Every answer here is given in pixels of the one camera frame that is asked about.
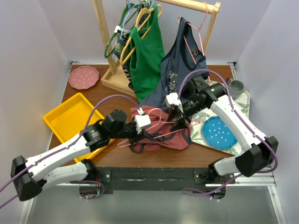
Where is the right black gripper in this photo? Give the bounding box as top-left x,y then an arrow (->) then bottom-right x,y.
167,97 -> 207,132

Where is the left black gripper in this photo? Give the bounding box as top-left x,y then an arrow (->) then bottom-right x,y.
109,116 -> 149,146

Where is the red tank top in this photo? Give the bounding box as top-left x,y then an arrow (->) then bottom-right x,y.
129,105 -> 194,154

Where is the pink wire hanger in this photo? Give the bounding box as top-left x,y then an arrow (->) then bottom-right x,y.
117,107 -> 201,148
178,2 -> 211,87

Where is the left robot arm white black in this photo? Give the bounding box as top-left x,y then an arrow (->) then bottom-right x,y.
11,109 -> 151,201

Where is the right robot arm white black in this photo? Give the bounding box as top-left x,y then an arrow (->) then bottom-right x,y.
165,77 -> 278,183

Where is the navy blue tank top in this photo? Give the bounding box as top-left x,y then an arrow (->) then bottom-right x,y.
140,17 -> 207,111

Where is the green tank top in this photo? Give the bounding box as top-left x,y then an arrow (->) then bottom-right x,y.
129,5 -> 165,102

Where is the yellow hanger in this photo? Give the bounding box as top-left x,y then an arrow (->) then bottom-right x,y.
120,4 -> 163,65

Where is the green hanger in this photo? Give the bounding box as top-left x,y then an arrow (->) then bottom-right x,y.
104,2 -> 140,59

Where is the light blue hanger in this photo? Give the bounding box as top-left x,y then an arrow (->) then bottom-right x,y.
112,0 -> 154,61

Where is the blue dotted plate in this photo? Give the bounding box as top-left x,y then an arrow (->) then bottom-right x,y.
202,116 -> 237,151

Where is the leaf pattern tray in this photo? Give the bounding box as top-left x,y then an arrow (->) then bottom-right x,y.
188,80 -> 250,156

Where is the grey mug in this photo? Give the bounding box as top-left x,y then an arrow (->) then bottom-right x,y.
226,78 -> 244,99

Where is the wooden clothes rack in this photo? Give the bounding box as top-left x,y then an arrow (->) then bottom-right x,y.
93,0 -> 221,97

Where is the yellow plastic tray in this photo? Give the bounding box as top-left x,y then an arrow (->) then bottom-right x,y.
43,92 -> 115,163

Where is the pink dotted plate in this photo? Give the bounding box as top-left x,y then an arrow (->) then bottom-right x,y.
68,65 -> 99,90

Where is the zebra pattern garment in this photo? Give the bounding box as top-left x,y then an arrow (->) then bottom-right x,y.
114,27 -> 134,91

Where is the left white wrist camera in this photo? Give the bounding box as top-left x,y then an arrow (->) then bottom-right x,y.
134,108 -> 151,131

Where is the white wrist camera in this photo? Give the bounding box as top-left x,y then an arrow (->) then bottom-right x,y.
165,92 -> 183,111
134,108 -> 151,131

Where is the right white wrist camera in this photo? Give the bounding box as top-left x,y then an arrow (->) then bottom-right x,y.
165,92 -> 183,111

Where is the black mounting base plate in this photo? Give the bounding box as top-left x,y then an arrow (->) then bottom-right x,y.
94,167 -> 234,194

